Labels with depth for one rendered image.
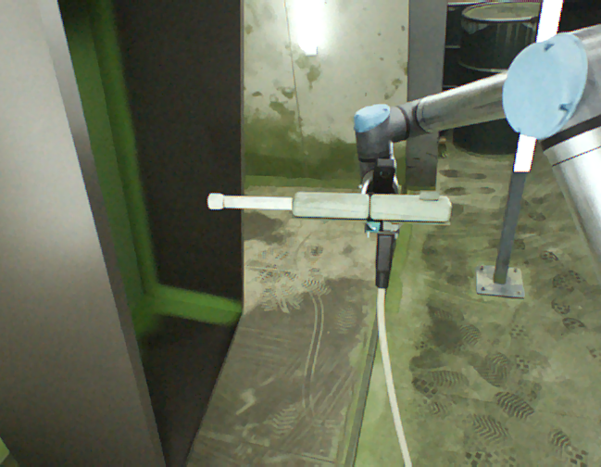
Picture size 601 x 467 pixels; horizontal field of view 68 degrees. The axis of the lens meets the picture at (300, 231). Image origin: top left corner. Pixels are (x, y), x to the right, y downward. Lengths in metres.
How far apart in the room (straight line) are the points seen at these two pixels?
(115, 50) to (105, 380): 0.72
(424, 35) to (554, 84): 1.97
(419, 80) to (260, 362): 1.69
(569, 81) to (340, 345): 1.48
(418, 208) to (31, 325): 0.67
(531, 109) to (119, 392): 0.73
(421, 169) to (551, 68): 2.24
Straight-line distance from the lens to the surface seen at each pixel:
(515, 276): 2.31
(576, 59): 0.63
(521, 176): 1.93
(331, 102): 2.73
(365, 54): 2.61
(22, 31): 0.47
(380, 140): 1.12
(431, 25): 2.55
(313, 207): 0.88
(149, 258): 1.46
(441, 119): 1.08
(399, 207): 0.87
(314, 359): 1.86
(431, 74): 2.61
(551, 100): 0.62
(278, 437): 1.70
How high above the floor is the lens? 1.50
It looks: 35 degrees down
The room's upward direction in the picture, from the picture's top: 9 degrees counter-clockwise
